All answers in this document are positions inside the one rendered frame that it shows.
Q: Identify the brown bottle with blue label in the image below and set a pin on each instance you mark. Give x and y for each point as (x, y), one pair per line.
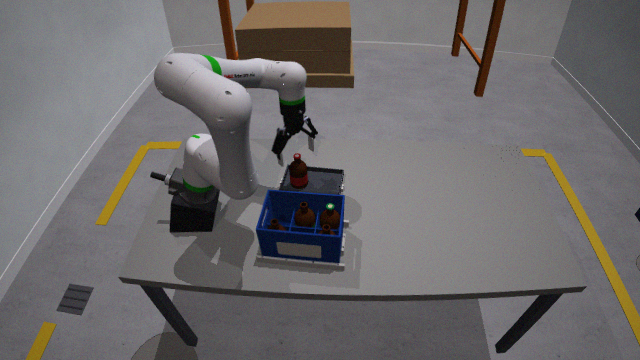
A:
(330, 217)

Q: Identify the dark blue crate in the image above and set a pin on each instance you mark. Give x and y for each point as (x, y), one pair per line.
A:
(300, 243)

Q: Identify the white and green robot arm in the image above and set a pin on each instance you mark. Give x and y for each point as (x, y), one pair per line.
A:
(225, 107)

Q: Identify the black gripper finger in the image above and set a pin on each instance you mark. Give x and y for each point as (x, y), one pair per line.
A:
(311, 137)
(280, 142)

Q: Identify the brown glass bottle with red label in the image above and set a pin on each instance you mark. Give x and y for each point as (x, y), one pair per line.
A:
(298, 173)

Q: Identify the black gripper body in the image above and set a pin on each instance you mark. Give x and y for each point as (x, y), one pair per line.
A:
(293, 122)

